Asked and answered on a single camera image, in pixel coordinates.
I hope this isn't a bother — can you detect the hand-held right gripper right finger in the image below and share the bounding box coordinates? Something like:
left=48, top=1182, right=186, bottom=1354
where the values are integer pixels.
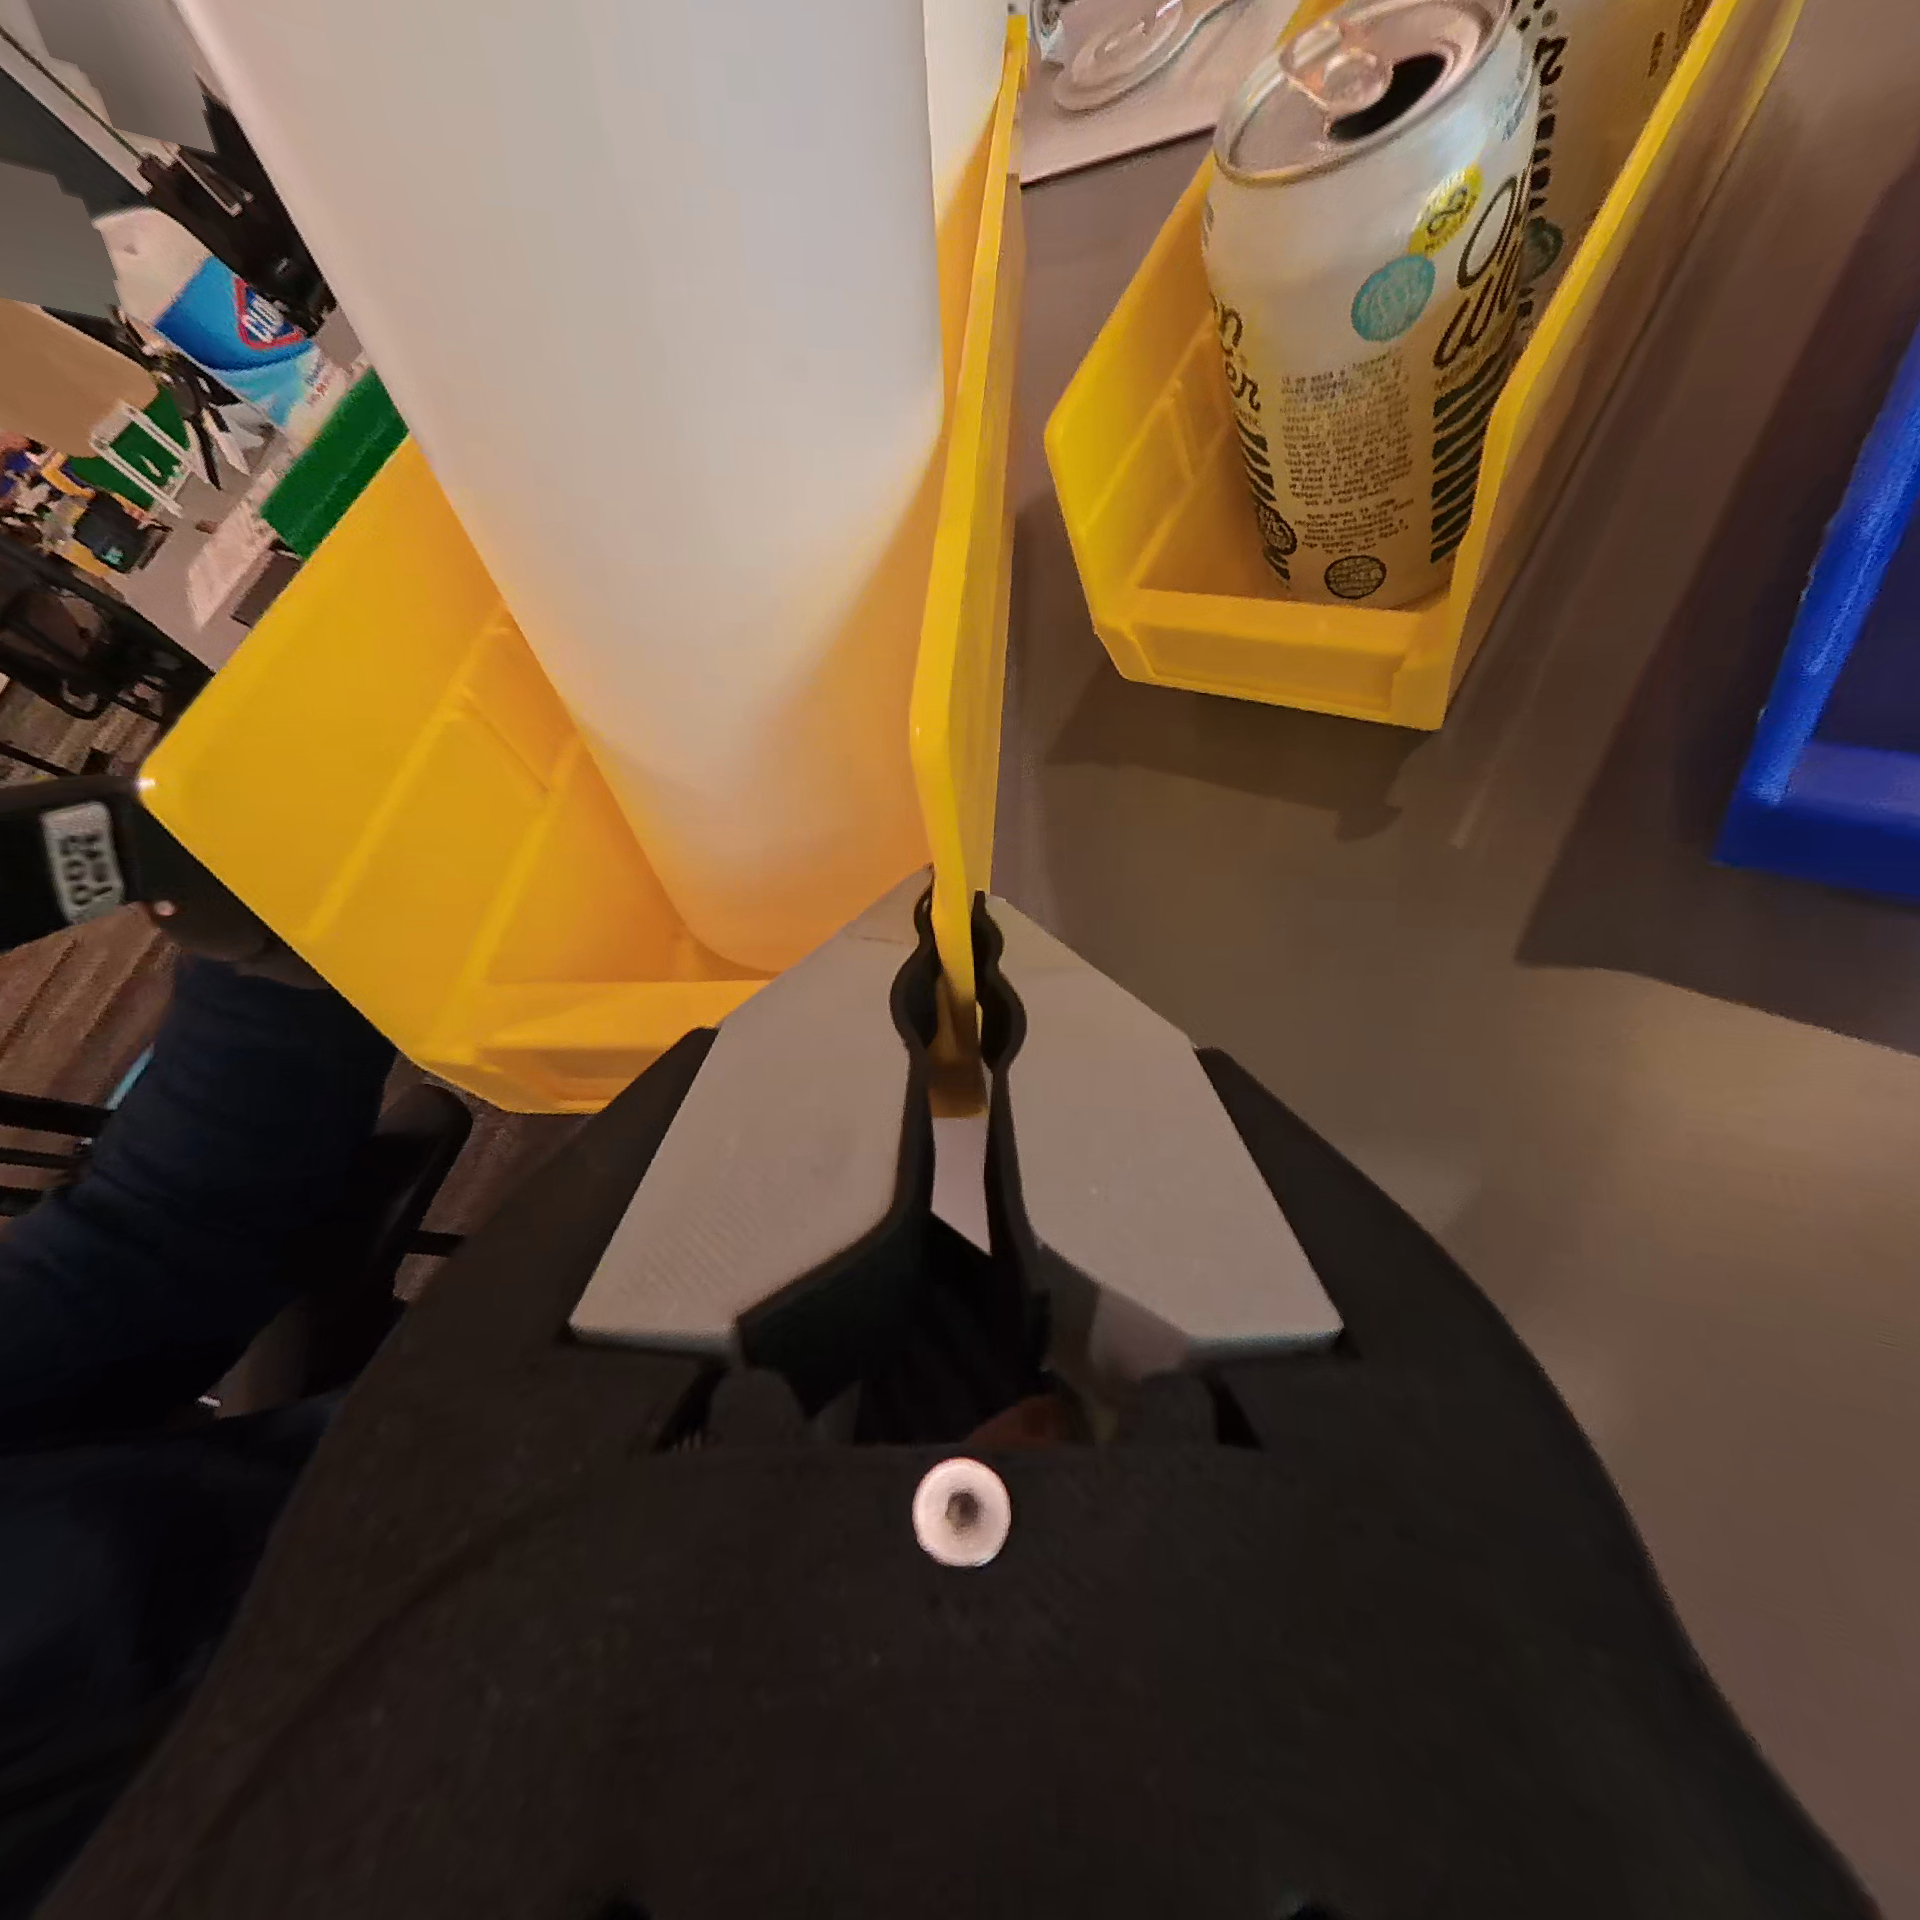
left=976, top=890, right=1347, bottom=1384

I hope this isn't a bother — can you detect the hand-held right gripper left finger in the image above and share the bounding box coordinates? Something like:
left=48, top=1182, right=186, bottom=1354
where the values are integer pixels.
left=568, top=873, right=939, bottom=1367

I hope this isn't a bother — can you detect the yellow plastic bin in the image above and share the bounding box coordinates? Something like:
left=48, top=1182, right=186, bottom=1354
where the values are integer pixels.
left=1042, top=0, right=1809, bottom=734
left=138, top=15, right=1037, bottom=1120

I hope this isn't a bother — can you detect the large white bottle black cap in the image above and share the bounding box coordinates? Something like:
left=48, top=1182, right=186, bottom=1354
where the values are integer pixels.
left=172, top=0, right=962, bottom=974

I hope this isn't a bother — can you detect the green plastic bin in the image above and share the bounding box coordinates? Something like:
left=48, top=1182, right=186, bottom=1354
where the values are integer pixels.
left=258, top=368, right=410, bottom=560

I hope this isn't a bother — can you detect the round wooden table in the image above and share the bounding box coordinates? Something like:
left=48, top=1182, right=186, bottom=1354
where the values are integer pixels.
left=0, top=296, right=161, bottom=452

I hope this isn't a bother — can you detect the blue white wipes canister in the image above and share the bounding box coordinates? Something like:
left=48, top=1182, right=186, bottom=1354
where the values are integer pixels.
left=152, top=255, right=328, bottom=431

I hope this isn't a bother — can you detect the blue plastic bin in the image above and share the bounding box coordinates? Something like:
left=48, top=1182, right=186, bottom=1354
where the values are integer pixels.
left=1709, top=321, right=1920, bottom=902

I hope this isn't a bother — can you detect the white printed drink can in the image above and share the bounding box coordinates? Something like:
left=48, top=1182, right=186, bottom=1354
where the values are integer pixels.
left=1510, top=0, right=1712, bottom=308
left=1200, top=0, right=1548, bottom=607

